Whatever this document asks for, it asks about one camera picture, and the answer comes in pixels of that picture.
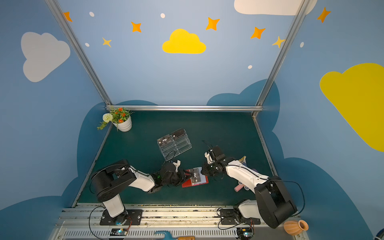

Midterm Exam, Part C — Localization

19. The red card holder wallet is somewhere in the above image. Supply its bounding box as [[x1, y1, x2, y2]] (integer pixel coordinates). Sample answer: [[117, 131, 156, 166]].
[[182, 167, 209, 188]]

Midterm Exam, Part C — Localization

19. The dark credit card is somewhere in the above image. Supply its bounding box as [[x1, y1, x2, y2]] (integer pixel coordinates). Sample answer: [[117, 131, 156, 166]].
[[189, 167, 202, 185], [172, 128, 186, 139]]

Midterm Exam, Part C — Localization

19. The clear acrylic card organizer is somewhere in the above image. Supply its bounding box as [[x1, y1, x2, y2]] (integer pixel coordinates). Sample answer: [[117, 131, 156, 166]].
[[158, 132, 192, 161]]

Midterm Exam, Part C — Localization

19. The black VIP logo card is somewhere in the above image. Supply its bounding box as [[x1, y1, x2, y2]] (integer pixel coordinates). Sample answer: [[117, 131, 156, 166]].
[[157, 135, 172, 147]]

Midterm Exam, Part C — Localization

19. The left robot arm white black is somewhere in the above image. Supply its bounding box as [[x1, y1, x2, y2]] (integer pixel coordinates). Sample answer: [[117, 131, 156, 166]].
[[90, 159, 191, 218]]

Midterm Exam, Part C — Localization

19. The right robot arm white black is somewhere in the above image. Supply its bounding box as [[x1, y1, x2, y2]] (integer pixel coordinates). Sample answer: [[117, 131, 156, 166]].
[[201, 146, 297, 229]]

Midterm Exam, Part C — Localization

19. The right green circuit board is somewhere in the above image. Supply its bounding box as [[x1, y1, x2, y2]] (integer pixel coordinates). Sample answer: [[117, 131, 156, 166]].
[[236, 228, 254, 240]]

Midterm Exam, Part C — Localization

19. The green circuit board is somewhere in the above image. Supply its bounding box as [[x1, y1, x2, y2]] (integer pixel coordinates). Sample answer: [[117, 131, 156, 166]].
[[236, 228, 254, 240], [110, 229, 129, 237]]

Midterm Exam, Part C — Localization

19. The white pot with flowers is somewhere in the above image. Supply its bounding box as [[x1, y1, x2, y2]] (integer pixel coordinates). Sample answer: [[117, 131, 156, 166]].
[[97, 108, 132, 132]]

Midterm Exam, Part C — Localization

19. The left green circuit board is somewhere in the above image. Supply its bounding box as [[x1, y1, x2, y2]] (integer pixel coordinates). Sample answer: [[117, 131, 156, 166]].
[[110, 229, 129, 237]]

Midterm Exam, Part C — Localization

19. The terracotta clay vase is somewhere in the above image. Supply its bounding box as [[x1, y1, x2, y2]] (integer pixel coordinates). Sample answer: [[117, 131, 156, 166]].
[[283, 220, 309, 236]]

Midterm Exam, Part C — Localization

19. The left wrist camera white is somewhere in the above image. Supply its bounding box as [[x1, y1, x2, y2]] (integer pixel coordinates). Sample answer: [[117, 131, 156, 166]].
[[173, 160, 181, 173]]

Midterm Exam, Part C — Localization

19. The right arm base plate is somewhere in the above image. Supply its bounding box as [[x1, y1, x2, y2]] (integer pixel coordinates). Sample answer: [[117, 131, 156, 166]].
[[217, 208, 261, 226]]

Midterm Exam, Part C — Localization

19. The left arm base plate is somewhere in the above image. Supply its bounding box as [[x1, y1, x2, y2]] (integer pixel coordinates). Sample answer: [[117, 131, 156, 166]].
[[100, 210, 143, 226]]

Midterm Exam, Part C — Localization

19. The teal handled tool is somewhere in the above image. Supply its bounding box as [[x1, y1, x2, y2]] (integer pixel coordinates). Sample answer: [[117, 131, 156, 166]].
[[155, 231, 196, 240]]

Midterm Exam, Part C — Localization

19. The aluminium rail front frame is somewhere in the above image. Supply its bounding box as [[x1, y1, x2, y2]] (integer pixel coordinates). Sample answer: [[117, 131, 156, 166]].
[[49, 204, 309, 240]]

